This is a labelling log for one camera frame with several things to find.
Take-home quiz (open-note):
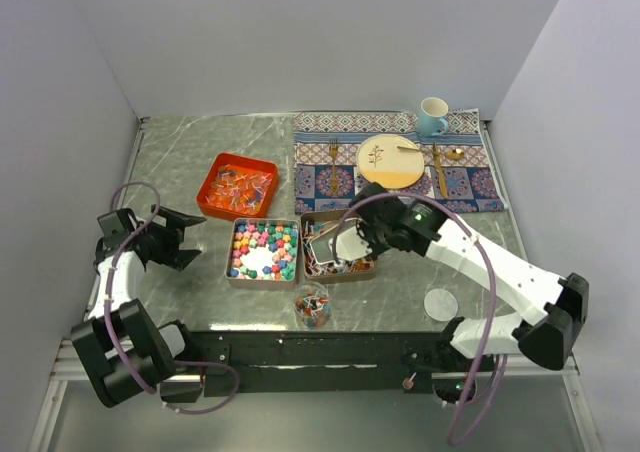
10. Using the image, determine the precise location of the cream and orange plate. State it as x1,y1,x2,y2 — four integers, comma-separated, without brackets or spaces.
356,134,425,189

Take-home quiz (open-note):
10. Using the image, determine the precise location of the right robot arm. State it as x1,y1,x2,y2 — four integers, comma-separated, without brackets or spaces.
309,183,590,371

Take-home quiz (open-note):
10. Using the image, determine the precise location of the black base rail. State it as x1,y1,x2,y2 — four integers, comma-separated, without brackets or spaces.
163,330,472,403

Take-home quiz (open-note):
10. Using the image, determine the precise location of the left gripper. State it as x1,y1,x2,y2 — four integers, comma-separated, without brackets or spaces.
135,205,204,271

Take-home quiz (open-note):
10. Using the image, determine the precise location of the clear round lid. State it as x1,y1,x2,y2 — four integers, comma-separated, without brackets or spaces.
423,288,459,322

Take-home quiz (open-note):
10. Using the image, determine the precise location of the gold fork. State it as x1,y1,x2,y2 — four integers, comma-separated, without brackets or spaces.
328,137,339,195

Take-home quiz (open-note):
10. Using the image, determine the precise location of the gold knife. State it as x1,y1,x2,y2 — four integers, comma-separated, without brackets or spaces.
432,144,449,199

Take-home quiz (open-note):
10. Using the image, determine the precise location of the clear plastic cup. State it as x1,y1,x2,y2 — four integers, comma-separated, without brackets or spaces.
293,282,331,329

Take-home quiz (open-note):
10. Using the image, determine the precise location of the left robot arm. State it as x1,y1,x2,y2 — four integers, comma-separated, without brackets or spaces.
71,206,206,408

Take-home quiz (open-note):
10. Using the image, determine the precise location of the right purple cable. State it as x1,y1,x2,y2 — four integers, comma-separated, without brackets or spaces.
331,192,508,446

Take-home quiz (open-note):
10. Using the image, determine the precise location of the gold spoon on mat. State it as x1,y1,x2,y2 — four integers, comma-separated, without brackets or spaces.
422,149,465,161

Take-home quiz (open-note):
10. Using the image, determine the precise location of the light blue mug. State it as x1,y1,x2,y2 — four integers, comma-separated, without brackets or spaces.
418,97,449,138

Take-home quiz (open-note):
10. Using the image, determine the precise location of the orange plastic tray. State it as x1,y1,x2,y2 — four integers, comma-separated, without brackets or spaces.
196,153,279,221

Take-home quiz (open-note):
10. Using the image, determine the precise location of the tin of star candies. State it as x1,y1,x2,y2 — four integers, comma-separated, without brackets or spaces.
224,218,302,290

